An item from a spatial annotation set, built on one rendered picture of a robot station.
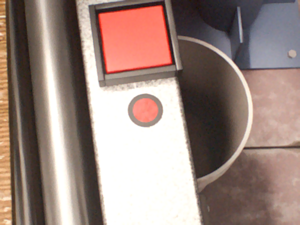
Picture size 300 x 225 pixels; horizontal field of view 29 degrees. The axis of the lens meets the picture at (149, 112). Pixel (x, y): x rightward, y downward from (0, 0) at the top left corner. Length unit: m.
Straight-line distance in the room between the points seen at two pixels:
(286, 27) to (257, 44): 0.09
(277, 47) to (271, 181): 0.36
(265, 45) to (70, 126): 1.10
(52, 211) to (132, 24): 0.18
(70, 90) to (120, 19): 0.08
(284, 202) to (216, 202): 0.16
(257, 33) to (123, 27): 1.06
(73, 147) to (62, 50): 0.09
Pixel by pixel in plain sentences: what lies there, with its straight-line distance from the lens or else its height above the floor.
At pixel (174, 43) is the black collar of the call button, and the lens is 0.52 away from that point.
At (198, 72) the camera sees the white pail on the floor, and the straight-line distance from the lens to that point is 1.25.
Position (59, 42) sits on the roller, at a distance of 0.54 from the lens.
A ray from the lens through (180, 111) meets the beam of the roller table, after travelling 0.52.
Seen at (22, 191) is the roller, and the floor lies 0.91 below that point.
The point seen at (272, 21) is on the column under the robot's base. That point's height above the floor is 0.01.
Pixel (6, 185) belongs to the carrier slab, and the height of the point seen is 0.94.
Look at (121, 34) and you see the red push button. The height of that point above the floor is 0.93.
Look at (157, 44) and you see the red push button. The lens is 0.52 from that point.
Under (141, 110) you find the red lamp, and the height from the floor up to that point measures 0.92.
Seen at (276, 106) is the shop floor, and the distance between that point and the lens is 1.52.
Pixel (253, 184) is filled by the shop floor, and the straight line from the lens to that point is 1.46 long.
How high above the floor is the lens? 1.41
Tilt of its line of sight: 72 degrees down
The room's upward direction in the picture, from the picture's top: 2 degrees clockwise
